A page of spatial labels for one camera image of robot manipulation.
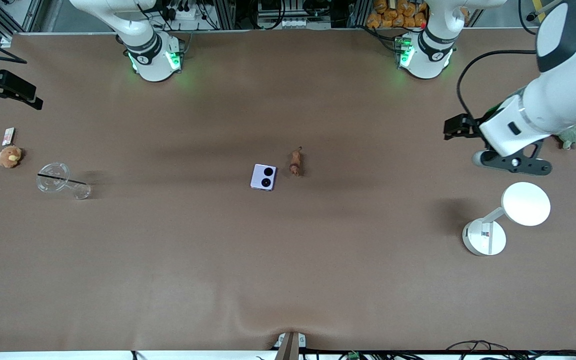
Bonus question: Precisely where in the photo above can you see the black floor cables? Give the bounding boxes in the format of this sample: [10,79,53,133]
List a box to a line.
[443,339,576,360]

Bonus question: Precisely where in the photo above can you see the white power strip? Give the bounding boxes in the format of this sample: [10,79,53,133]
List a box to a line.
[164,4,205,22]

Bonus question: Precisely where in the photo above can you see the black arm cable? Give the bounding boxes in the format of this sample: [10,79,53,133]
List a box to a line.
[456,49,539,119]

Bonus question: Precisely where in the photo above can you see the brown plush toy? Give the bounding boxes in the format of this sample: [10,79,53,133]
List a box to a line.
[0,145,23,169]

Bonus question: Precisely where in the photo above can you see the black straw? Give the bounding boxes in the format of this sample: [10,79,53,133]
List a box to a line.
[36,173,89,187]

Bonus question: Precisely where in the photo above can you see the clear plastic cup with lid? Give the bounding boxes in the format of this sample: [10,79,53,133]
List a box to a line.
[36,162,92,201]

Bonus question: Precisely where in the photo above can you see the white desk lamp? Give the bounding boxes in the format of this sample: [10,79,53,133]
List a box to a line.
[462,182,552,257]

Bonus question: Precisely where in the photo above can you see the lilac folding phone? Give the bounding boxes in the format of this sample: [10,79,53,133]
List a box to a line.
[250,163,278,192]

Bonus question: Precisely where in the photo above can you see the black camera stand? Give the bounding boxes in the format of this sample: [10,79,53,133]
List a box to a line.
[0,30,44,111]

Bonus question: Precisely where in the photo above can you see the aluminium frame post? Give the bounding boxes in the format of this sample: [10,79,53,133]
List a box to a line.
[212,0,237,31]
[347,0,373,29]

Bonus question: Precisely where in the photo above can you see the brown lion statue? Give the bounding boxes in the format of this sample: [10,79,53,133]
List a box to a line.
[288,146,304,177]

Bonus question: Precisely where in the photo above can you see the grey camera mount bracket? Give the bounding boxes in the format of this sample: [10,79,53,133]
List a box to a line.
[273,331,307,360]

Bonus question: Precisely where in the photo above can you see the green plush toy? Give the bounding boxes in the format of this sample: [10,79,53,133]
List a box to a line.
[557,123,576,151]

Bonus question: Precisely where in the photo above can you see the orange plush toy heap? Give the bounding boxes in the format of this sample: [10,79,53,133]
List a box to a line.
[366,0,430,30]

